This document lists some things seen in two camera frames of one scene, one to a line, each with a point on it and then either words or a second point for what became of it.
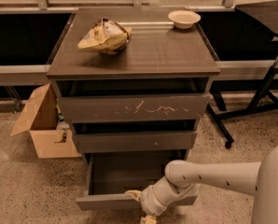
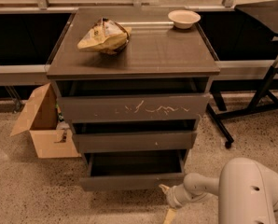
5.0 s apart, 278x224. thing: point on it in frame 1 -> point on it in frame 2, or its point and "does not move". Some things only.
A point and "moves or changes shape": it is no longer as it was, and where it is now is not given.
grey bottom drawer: x=109 y=174 moves or changes shape
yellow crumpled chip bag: x=106 y=36 does not move
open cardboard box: x=40 y=122 does not move
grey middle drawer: x=134 y=135 does not move
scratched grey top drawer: x=132 y=100 does not move
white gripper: x=149 y=200 -> x=172 y=198
